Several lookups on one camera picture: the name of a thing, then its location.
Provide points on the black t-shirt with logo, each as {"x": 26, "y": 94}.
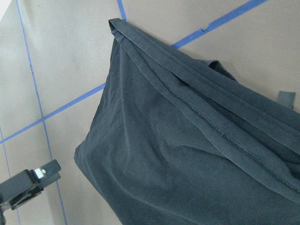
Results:
{"x": 178, "y": 141}

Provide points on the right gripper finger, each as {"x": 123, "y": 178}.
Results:
{"x": 27, "y": 184}

